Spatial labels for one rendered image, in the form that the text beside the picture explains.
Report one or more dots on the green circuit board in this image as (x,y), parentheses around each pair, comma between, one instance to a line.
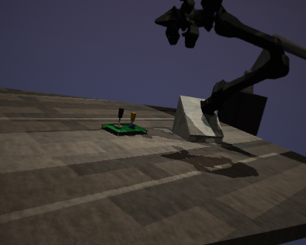
(124,127)

